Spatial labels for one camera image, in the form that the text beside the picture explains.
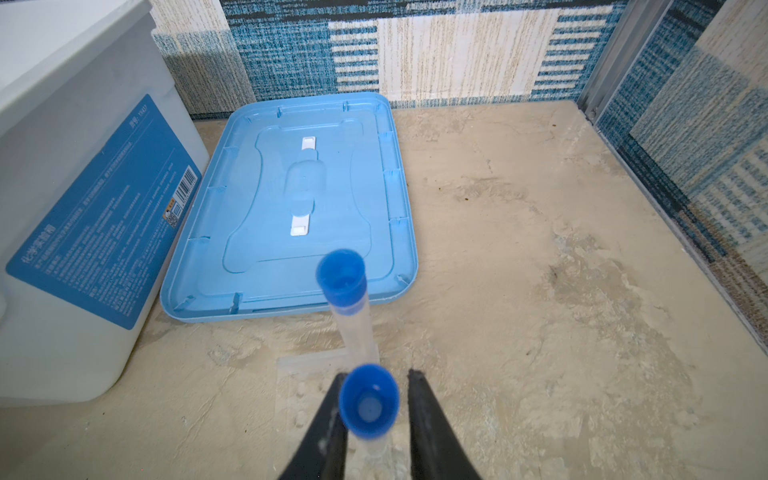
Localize blue plastic bin lid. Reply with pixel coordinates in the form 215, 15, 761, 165
160, 92, 419, 323

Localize clear plastic tube rack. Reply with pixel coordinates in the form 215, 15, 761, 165
273, 348, 410, 479

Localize white plastic storage bin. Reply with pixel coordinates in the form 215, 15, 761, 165
1, 1, 209, 407

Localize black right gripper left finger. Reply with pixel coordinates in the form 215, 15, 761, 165
279, 373, 348, 479

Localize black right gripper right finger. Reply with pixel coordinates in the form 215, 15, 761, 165
407, 369, 480, 479

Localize blue capped test tube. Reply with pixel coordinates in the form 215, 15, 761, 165
316, 249, 380, 366
339, 363, 400, 479

